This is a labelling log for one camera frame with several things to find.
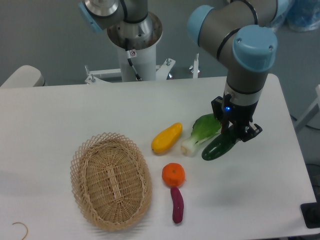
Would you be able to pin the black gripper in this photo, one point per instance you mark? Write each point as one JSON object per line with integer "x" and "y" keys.
{"x": 240, "y": 117}

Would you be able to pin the dark green cucumber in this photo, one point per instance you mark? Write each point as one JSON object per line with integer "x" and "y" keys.
{"x": 220, "y": 145}

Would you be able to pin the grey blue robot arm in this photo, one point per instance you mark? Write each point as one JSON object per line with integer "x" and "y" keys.
{"x": 236, "y": 35}

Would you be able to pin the green bok choy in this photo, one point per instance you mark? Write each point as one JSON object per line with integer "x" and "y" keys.
{"x": 204, "y": 128}

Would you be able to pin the yellow mango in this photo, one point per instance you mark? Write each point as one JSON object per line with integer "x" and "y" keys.
{"x": 167, "y": 138}

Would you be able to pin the orange tangerine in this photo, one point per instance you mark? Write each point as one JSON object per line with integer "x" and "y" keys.
{"x": 173, "y": 175}

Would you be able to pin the purple sweet potato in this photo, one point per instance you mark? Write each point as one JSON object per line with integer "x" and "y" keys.
{"x": 178, "y": 205}

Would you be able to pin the blue plastic bag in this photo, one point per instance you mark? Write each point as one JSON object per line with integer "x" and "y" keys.
{"x": 300, "y": 16}

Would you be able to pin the black device at table edge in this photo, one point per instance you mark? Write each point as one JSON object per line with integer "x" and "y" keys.
{"x": 311, "y": 214}

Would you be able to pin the woven wicker basket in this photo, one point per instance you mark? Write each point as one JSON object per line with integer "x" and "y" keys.
{"x": 111, "y": 182}

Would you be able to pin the white chair armrest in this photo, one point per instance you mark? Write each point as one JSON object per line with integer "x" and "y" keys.
{"x": 25, "y": 76}

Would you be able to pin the white frame at right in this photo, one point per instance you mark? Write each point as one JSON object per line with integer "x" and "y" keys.
{"x": 309, "y": 113}

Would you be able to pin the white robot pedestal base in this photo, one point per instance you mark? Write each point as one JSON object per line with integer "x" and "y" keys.
{"x": 135, "y": 44}

